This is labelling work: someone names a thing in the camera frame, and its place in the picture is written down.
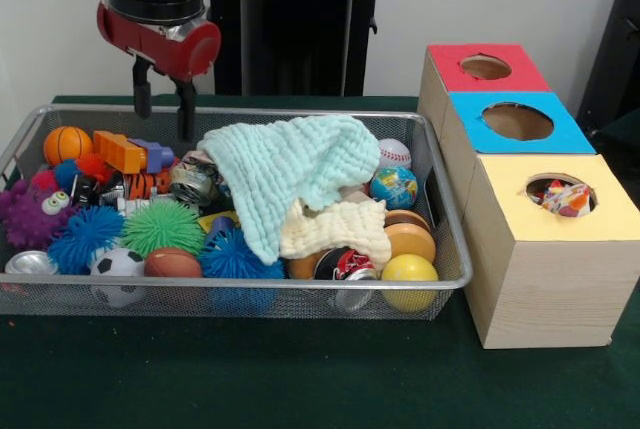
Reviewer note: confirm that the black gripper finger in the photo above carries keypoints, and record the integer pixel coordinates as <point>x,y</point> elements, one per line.
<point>186,111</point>
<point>142,89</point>

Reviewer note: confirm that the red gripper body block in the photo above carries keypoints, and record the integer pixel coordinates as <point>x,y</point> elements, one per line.
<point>195,49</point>

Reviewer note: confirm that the mint waffle cloth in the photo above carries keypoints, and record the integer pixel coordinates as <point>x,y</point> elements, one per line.
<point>280,164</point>

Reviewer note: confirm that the cream waffle cloth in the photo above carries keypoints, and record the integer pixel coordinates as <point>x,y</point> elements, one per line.
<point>340,229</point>

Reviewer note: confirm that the crushed silver can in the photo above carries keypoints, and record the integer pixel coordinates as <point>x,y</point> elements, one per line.
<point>350,269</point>

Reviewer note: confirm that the small polka dot paper ball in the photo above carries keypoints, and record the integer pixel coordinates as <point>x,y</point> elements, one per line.
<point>567,199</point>

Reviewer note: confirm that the wooden box three round holes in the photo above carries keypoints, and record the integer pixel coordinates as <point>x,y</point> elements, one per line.
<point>550,289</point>

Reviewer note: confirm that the crushed pale can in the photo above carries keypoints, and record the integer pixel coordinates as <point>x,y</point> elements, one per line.
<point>192,186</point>

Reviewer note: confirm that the orange toy basketball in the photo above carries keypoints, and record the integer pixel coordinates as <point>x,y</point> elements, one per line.
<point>67,145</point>

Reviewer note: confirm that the green spiky ball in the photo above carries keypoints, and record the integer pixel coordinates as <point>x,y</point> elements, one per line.
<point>162,226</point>

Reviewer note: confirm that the purple spiky toy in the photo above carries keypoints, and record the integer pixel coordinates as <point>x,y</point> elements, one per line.
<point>30,214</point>

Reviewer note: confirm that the small soccer ball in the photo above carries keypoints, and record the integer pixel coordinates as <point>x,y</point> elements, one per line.
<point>117,269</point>

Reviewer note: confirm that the small globe ball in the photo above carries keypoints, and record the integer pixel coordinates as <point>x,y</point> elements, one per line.
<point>394,186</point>

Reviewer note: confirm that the dark green table cloth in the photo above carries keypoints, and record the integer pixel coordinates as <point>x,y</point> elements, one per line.
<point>250,374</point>

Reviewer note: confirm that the yellow ball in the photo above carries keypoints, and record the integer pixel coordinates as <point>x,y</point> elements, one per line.
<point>409,281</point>

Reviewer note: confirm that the black upright panel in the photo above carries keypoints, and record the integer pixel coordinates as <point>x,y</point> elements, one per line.
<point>620,24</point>

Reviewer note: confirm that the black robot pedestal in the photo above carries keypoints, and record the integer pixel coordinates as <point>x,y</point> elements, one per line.
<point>300,39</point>

